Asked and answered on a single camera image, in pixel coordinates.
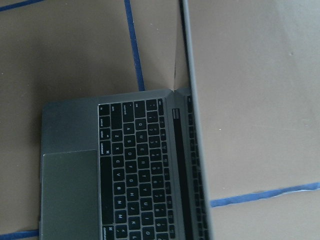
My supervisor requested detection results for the grey laptop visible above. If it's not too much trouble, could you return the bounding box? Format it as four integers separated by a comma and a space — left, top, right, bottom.
39, 1, 213, 240

